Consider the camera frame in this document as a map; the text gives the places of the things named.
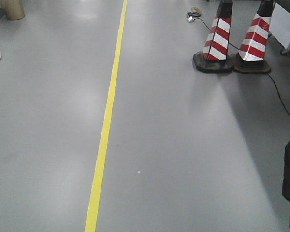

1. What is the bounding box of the right red-white traffic cone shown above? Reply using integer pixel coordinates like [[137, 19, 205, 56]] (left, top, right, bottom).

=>
[[230, 0, 274, 74]]

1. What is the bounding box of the white board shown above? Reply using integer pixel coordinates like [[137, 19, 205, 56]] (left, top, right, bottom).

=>
[[270, 2, 290, 50]]

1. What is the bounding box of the left red-white traffic cone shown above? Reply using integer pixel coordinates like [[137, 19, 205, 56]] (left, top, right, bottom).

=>
[[193, 0, 234, 73]]

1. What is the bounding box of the red-white traffic cone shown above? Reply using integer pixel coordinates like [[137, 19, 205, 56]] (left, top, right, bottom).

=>
[[193, 0, 234, 73], [230, 0, 274, 74]]

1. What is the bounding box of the black floor cable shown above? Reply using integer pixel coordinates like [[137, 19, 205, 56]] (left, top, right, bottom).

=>
[[186, 11, 290, 127]]

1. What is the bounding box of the cardboard tube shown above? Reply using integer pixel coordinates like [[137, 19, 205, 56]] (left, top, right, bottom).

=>
[[0, 0, 25, 20]]

